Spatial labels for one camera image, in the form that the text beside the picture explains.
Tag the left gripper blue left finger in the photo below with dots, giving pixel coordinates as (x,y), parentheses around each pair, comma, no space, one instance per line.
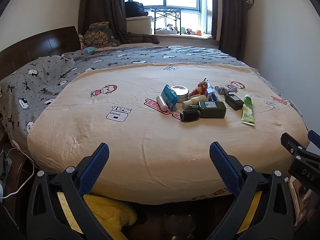
(46,218)

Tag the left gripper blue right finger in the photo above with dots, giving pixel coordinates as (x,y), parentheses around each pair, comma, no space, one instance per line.
(262,208)

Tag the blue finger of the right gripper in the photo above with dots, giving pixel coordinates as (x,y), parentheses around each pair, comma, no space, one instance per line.
(314,138)
(291,145)

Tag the green daisy tube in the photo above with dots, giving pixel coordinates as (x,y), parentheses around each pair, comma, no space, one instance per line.
(247,111)

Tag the small dark green bottle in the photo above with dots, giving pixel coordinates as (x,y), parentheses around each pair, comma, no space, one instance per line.
(234,102)

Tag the black torn cardboard box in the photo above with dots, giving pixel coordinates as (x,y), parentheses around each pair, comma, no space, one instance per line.
(211,92)

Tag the large dark green bottle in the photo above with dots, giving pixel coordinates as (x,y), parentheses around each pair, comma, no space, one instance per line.
(204,110)

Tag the colourful pipe cleaner toy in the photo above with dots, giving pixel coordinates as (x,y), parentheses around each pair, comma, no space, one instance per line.
(201,89)

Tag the yellow bottle with white cap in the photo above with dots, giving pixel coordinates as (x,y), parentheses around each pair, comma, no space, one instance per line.
(193,101)

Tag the blue snack packet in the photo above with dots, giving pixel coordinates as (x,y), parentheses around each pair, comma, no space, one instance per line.
(169,96)

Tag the white yellow-capped lotion tube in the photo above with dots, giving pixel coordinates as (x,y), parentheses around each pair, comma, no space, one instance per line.
(163,106)

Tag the person's right hand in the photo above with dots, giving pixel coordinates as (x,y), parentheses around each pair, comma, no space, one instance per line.
(304,213)

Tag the yellow fluffy rug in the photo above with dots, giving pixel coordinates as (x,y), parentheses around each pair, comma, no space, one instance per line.
(112,214)

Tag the grey blue hair scrunchie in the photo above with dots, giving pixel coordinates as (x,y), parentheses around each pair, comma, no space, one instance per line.
(225,90)

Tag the round tin with pink label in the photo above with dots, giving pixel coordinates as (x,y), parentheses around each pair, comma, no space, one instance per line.
(181,92)

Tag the grey patterned quilt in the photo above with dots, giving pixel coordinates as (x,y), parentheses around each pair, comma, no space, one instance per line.
(27,92)

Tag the right dark curtain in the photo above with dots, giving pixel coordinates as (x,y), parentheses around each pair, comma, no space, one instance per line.
(233,26)

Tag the dark curtain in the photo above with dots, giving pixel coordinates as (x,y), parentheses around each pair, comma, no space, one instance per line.
(113,12)
(233,26)

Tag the beige cartoon print bed sheet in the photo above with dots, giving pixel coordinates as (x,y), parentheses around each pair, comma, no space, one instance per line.
(156,158)

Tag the orange plush toy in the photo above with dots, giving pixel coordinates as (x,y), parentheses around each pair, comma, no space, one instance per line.
(198,33)

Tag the green plush toy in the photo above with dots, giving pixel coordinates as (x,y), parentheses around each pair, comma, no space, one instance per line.
(183,30)

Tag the teal small box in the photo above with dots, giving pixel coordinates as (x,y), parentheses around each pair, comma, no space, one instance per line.
(90,50)

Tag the dark wooden headboard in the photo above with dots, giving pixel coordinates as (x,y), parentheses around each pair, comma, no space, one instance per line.
(48,43)

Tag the black folding table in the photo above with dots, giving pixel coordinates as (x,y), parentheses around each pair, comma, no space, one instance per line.
(173,13)

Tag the brown patterned pillow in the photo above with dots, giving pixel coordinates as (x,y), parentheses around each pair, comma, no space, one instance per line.
(99,35)

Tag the white storage box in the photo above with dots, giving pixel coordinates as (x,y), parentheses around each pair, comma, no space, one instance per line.
(140,24)

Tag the dark clothes pile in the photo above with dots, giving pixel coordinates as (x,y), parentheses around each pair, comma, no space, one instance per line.
(135,9)

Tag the left dark curtain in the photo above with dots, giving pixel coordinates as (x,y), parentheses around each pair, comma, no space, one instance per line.
(113,12)

